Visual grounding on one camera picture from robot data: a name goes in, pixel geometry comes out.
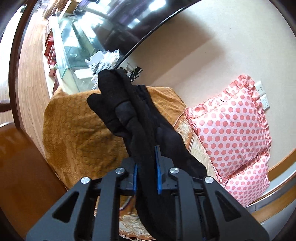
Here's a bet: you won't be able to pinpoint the black glossy wardrobe panel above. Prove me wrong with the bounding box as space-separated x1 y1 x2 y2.
75 0 196 67

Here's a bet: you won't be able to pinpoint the wooden door frame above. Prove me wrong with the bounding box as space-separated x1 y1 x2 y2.
246 151 295 223

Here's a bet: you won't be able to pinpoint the black pants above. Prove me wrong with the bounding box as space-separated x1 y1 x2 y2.
87 69 207 240

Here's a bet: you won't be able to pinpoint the white wall socket panel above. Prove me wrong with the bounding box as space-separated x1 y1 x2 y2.
254 81 270 111

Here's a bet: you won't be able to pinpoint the small pink polka-dot pillow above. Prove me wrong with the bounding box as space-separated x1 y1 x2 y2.
225 154 270 207

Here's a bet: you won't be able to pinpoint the orange cream patterned bedspread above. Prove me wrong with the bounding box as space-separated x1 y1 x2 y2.
43 85 215 240

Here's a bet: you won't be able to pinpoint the large pink polka-dot pillow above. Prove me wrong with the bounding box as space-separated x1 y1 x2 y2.
185 75 272 184

